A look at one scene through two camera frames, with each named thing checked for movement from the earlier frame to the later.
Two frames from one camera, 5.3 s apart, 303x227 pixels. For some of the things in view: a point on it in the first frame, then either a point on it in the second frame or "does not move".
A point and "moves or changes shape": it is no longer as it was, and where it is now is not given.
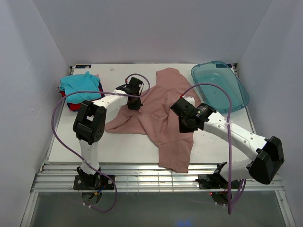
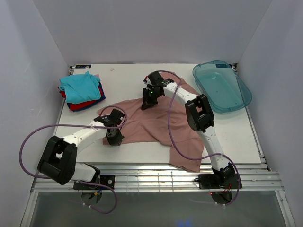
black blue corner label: [82, 66] does not move
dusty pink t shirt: [155, 119] moves or changes shape
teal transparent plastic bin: [219, 73] does not move
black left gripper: [134, 100] -> [114, 138]
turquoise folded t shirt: [79, 82] does not move
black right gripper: [181, 116] -> [147, 101]
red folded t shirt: [76, 107] does not move
